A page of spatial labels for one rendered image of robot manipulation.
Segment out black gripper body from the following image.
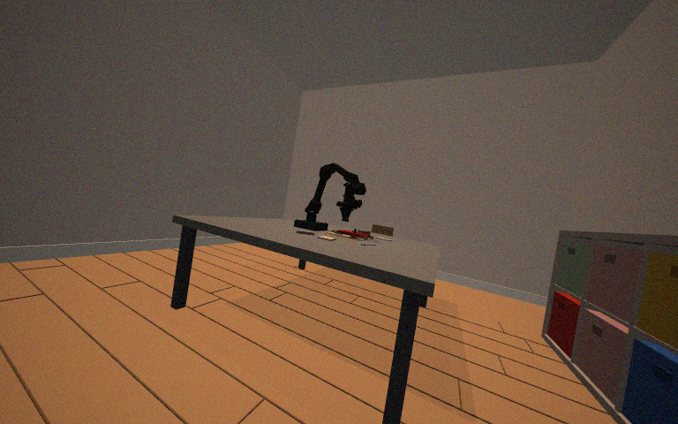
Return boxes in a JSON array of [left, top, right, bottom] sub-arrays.
[[336, 193, 358, 209]]

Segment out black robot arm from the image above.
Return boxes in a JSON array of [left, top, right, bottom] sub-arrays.
[[305, 163, 366, 222]]

